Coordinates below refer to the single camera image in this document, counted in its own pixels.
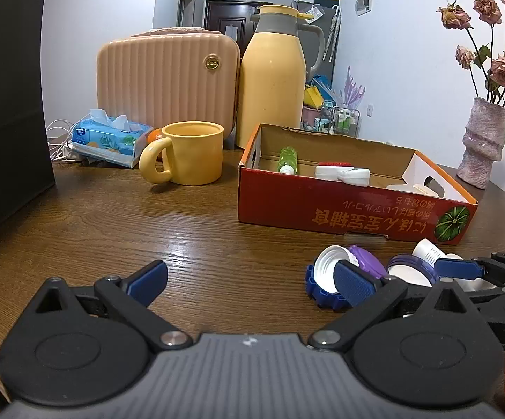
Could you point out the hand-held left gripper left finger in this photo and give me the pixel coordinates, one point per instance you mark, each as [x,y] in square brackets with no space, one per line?
[150,279]

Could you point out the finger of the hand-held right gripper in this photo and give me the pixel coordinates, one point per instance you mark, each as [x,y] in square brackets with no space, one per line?
[457,268]

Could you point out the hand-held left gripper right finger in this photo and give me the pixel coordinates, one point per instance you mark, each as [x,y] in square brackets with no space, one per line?
[357,283]

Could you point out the purple lid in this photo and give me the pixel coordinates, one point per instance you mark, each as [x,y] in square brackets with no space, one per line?
[370,262]

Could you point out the white spray bottle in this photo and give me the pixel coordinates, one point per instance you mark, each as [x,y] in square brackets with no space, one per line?
[427,251]

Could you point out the blue ribbed jar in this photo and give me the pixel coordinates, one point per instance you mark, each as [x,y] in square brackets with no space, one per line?
[322,266]

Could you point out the blue rimmed cream jar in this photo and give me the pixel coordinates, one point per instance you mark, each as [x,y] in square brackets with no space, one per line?
[409,275]

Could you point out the red cardboard box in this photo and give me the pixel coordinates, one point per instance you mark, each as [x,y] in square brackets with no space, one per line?
[322,209]

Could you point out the translucent plastic container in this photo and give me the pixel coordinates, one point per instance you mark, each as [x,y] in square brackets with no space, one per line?
[398,187]

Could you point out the red and white lint brush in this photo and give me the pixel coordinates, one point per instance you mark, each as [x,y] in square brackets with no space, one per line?
[331,170]

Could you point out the green bottle white cap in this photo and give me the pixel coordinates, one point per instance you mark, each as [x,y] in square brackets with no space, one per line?
[287,157]

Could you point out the pink ceramic vase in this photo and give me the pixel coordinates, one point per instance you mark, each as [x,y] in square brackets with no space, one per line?
[483,148]

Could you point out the yellow mug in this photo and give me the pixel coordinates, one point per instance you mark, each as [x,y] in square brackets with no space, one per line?
[191,152]

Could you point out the orange fruit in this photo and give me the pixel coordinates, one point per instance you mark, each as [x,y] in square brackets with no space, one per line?
[154,136]

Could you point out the blue tissue pack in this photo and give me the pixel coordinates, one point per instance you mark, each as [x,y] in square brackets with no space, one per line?
[104,139]

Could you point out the pink bucket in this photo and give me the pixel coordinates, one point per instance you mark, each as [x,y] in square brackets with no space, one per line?
[311,115]

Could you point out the yellow plastic toy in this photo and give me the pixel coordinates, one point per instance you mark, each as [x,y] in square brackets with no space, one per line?
[311,96]

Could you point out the pink ribbed suitcase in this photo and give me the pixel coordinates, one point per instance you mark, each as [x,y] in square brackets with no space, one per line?
[160,83]

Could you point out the dried rose bouquet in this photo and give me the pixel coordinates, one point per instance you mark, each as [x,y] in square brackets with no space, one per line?
[503,72]

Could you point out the yellow thermos jug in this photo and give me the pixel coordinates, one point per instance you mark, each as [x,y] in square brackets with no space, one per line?
[269,87]

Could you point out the black monitor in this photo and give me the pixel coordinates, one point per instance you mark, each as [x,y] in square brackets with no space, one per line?
[8,118]

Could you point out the folded umbrella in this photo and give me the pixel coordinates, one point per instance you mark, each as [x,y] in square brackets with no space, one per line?
[333,30]

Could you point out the paper notice on door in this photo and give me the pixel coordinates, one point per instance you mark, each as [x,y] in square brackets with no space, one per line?
[232,29]

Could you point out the clear plastic bag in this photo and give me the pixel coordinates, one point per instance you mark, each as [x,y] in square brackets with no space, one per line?
[309,13]

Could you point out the grey interior door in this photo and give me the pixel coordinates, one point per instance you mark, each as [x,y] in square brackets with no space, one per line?
[187,6]

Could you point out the dark brown entrance door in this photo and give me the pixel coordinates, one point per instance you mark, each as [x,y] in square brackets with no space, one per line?
[230,15]

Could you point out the grey refrigerator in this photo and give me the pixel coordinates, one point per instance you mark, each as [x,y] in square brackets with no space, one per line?
[324,8]

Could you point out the white wall outlet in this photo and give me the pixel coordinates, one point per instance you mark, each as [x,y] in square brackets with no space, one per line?
[370,109]

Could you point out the purple flower wall sticker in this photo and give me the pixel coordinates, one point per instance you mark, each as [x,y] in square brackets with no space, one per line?
[350,89]

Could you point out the blue plastic frame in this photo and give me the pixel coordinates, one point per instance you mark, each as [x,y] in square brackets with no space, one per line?
[324,84]

